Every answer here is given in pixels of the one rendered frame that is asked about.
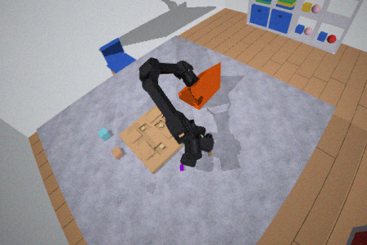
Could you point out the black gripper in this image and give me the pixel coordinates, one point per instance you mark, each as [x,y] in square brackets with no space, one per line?
[184,160]

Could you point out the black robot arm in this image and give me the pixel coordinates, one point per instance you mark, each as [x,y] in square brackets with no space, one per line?
[175,121]

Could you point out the dark grey bent rod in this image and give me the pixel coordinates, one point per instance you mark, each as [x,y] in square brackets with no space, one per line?
[150,189]

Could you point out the teal cube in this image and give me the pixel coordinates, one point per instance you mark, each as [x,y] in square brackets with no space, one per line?
[104,135]

